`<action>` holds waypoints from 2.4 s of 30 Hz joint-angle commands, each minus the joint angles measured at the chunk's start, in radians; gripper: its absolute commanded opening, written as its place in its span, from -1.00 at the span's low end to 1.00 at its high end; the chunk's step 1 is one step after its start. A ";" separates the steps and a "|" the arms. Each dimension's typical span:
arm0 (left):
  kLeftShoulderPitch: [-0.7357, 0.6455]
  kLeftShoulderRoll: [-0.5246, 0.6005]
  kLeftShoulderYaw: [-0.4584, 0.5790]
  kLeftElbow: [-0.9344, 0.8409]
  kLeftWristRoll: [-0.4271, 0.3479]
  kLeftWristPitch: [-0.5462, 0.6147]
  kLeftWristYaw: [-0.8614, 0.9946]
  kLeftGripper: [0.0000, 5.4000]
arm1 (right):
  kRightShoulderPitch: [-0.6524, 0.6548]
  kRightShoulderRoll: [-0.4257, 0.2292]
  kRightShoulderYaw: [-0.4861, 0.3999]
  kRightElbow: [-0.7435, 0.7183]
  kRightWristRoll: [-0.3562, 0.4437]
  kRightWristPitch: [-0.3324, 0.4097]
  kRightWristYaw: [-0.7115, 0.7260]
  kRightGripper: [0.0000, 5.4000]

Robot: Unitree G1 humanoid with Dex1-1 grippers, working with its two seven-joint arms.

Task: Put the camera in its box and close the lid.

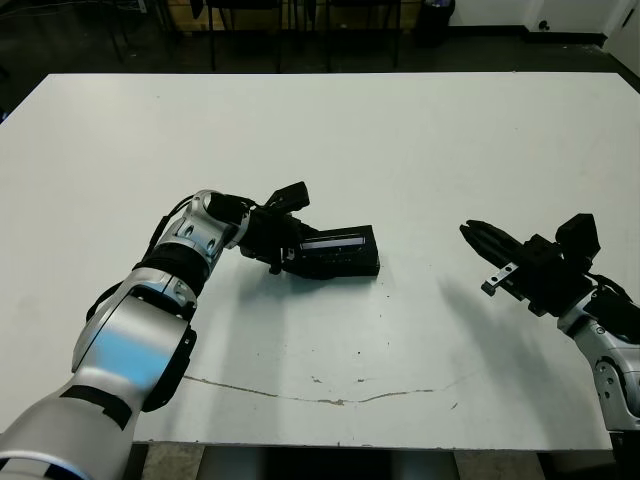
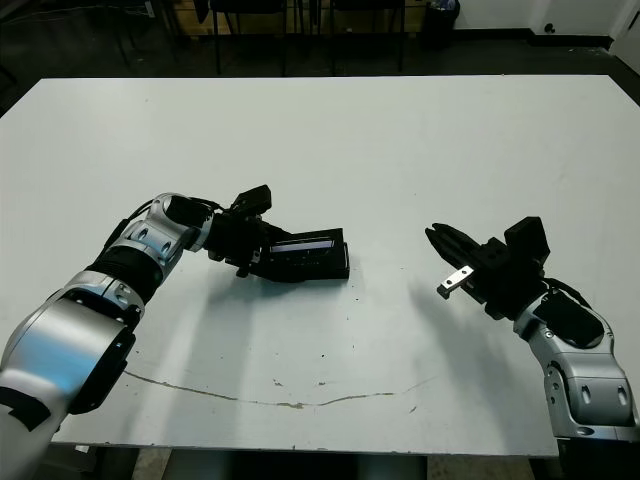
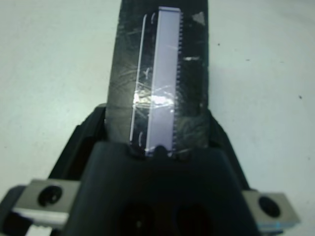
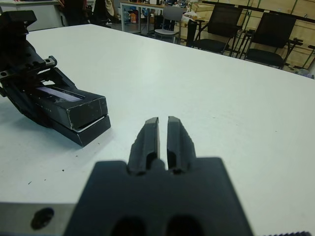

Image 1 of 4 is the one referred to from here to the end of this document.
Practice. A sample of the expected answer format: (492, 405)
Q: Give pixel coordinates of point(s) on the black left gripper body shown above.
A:
(270, 240)

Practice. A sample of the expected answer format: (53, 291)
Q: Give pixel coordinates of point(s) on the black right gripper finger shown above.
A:
(490, 251)
(500, 237)

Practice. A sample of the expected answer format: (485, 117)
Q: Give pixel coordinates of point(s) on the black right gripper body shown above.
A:
(550, 285)

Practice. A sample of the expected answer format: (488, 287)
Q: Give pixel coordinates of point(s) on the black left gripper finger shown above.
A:
(307, 272)
(307, 229)

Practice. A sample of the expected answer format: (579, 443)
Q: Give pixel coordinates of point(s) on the black box lid silver stripe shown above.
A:
(345, 257)

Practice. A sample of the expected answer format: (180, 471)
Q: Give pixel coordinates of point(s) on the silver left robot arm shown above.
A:
(125, 350)

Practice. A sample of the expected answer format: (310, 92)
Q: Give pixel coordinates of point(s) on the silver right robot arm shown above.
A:
(615, 370)

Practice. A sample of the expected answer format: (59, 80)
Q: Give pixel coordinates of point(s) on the black waste bin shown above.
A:
(435, 25)

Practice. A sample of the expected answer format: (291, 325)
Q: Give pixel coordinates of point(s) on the black mesh chair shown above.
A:
(240, 4)

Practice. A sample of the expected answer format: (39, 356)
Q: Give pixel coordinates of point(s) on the grey chair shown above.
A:
(116, 40)

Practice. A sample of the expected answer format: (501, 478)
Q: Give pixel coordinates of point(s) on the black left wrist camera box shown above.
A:
(290, 197)

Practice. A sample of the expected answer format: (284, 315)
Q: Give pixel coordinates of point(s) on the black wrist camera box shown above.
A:
(580, 235)
(290, 197)

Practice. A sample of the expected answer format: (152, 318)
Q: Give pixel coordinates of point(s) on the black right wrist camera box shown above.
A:
(580, 235)

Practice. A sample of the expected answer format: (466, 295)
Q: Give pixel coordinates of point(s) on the black round wall fixture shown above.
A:
(544, 25)

